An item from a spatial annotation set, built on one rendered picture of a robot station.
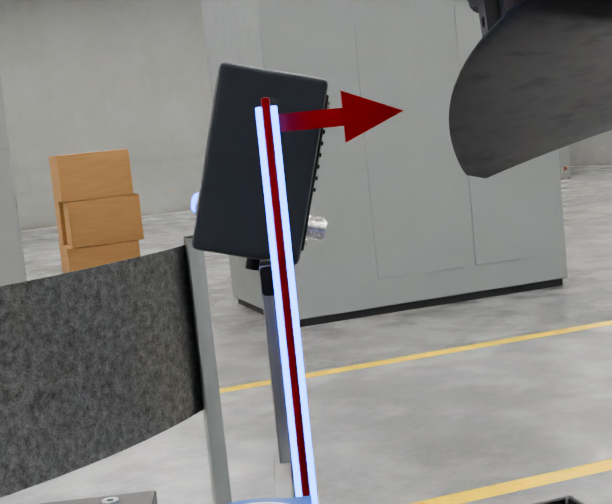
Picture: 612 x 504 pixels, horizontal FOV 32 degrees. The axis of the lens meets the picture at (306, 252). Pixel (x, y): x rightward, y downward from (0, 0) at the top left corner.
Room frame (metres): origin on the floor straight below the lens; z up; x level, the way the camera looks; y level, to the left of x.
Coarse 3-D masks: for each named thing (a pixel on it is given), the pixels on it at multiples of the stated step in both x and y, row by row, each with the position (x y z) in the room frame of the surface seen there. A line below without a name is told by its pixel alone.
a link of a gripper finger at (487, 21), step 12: (468, 0) 0.53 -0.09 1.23; (480, 0) 0.52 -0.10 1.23; (492, 0) 0.52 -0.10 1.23; (504, 0) 0.51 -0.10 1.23; (516, 0) 0.51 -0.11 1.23; (480, 12) 0.53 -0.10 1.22; (492, 12) 0.51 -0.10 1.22; (504, 12) 0.51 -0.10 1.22; (480, 24) 0.53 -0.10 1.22; (492, 24) 0.51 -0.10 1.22
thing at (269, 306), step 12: (264, 264) 1.01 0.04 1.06; (264, 300) 1.01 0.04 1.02; (264, 312) 1.01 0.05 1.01; (276, 324) 1.01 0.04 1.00; (276, 336) 1.01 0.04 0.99; (276, 348) 1.01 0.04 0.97; (276, 360) 1.01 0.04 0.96; (276, 372) 1.01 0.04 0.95; (276, 384) 1.01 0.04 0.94; (276, 396) 1.01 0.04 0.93; (276, 408) 1.01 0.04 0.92; (276, 420) 1.01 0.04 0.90; (276, 432) 1.01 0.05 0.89; (288, 432) 1.01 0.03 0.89; (288, 444) 1.01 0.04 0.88; (288, 456) 1.01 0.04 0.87
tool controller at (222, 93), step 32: (224, 64) 1.07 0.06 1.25; (224, 96) 1.07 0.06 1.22; (256, 96) 1.07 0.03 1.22; (288, 96) 1.07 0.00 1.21; (320, 96) 1.07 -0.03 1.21; (224, 128) 1.07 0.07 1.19; (256, 128) 1.07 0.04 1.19; (320, 128) 1.07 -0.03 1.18; (224, 160) 1.07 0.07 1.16; (256, 160) 1.07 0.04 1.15; (288, 160) 1.07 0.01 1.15; (224, 192) 1.07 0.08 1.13; (256, 192) 1.07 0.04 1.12; (288, 192) 1.07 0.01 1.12; (224, 224) 1.07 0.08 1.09; (256, 224) 1.07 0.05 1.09; (320, 224) 1.10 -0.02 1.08; (256, 256) 1.07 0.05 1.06
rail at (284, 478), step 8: (280, 464) 1.01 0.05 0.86; (288, 464) 1.01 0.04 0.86; (280, 472) 0.98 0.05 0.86; (288, 472) 0.98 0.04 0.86; (280, 480) 0.96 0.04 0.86; (288, 480) 0.96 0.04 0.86; (280, 488) 0.94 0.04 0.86; (288, 488) 0.94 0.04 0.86; (280, 496) 0.92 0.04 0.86; (288, 496) 0.91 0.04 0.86
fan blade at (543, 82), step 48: (528, 0) 0.41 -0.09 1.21; (576, 0) 0.41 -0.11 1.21; (480, 48) 0.46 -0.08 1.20; (528, 48) 0.45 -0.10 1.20; (576, 48) 0.45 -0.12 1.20; (480, 96) 0.51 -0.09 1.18; (528, 96) 0.52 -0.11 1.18; (576, 96) 0.53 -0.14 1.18; (480, 144) 0.57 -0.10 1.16; (528, 144) 0.59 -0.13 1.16
